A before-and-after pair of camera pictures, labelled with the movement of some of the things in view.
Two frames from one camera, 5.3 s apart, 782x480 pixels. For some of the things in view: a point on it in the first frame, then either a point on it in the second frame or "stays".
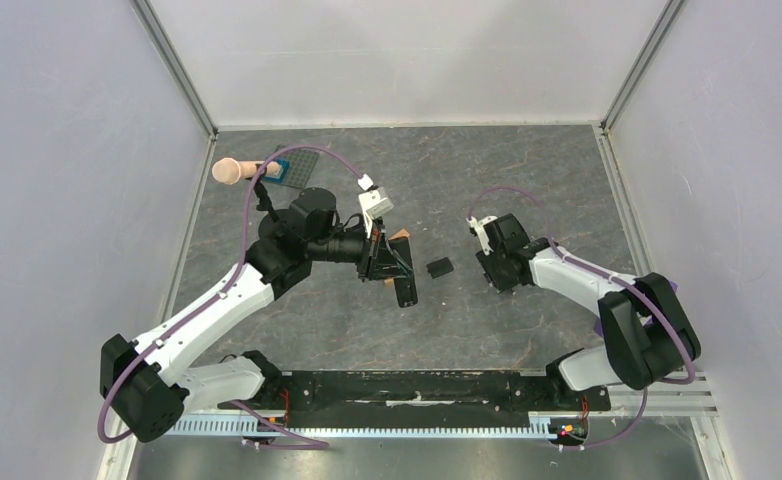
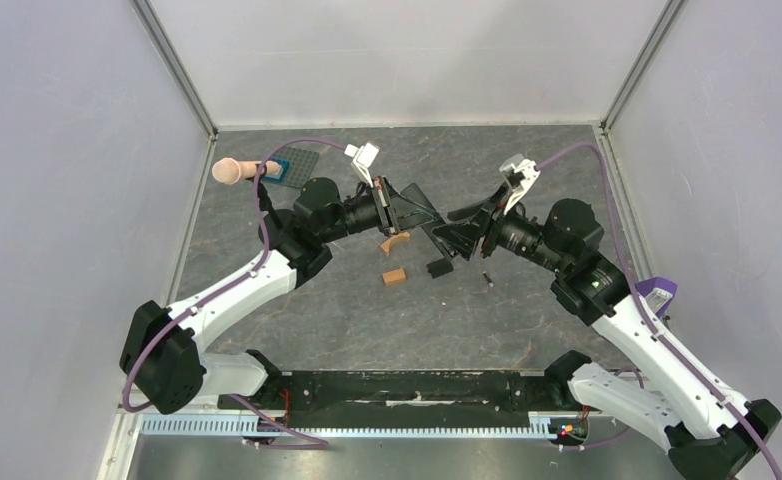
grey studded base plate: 301,162 stays
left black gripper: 379,260 -> 386,205
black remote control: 405,287 -> 414,211
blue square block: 280,176 stays
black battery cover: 440,267 stays
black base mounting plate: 417,395 stays
